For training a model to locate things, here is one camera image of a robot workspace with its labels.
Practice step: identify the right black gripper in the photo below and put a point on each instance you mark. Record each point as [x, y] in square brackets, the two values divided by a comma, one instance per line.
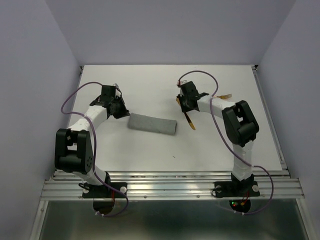
[181, 97]

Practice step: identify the aluminium front rail frame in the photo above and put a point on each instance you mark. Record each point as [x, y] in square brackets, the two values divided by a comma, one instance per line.
[166, 185]

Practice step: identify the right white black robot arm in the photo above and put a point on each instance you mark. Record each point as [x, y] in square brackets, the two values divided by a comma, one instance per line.
[240, 124]

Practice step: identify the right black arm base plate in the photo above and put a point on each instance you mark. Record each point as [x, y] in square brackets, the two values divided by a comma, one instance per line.
[232, 189]

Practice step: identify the gold knife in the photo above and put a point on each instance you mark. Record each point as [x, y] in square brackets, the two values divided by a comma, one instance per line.
[186, 116]

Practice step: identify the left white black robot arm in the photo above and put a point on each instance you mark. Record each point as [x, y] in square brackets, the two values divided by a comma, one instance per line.
[76, 146]

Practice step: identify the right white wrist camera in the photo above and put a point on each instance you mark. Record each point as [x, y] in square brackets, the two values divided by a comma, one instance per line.
[181, 82]

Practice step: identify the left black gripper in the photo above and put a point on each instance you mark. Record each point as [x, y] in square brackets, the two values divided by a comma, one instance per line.
[124, 112]

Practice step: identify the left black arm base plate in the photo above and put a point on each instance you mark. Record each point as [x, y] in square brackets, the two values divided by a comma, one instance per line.
[99, 192]

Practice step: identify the aluminium right side rail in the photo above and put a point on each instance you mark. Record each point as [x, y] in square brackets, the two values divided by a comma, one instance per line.
[270, 121]

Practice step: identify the gold fork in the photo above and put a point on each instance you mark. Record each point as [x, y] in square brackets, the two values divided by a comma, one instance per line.
[225, 97]

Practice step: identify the grey cloth napkin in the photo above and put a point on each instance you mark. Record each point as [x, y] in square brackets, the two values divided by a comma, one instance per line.
[152, 124]

